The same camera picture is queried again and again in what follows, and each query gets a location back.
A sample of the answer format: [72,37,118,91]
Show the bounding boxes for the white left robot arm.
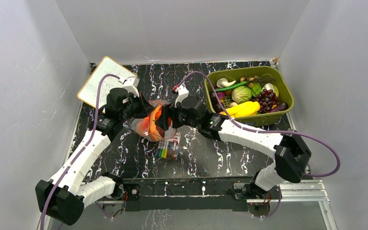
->
[35,86,154,226]

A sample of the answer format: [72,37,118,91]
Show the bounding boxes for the yellow framed whiteboard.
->
[77,56,139,108]

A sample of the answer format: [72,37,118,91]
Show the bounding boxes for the green toy chilli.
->
[215,81,248,92]

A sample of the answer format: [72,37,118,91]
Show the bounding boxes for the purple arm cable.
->
[39,73,123,230]
[174,70,342,219]

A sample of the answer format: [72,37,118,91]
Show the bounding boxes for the white toy mushroom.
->
[216,78,236,89]

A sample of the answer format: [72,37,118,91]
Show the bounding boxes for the purple toy eggplant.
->
[269,103,288,113]

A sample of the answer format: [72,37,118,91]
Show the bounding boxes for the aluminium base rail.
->
[43,179,331,204]

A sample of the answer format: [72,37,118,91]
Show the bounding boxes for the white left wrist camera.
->
[122,77,139,97]

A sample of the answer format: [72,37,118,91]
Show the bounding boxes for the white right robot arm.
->
[150,96,311,199]

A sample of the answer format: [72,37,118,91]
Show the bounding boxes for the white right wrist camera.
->
[173,84,189,107]

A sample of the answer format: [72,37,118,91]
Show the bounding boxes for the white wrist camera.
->
[122,77,139,97]
[173,84,189,107]

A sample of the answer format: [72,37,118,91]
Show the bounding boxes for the yellow toy banana bunch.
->
[226,101,261,118]

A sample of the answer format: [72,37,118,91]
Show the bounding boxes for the clear zip bag orange zipper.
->
[130,100,177,142]

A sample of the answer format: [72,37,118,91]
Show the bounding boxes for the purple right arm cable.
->
[174,70,342,219]

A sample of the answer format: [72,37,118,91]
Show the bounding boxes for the toy green cabbage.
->
[231,86,252,104]

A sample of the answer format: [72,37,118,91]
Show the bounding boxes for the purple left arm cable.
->
[39,73,123,230]

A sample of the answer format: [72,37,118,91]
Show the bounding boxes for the purple toy grapes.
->
[252,89,279,114]

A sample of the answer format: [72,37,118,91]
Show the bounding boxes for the olive green plastic bin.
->
[204,66,294,126]

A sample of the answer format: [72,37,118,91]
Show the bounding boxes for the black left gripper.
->
[120,92,155,122]

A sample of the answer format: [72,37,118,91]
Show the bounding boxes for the pack of coloured markers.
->
[155,133,181,160]

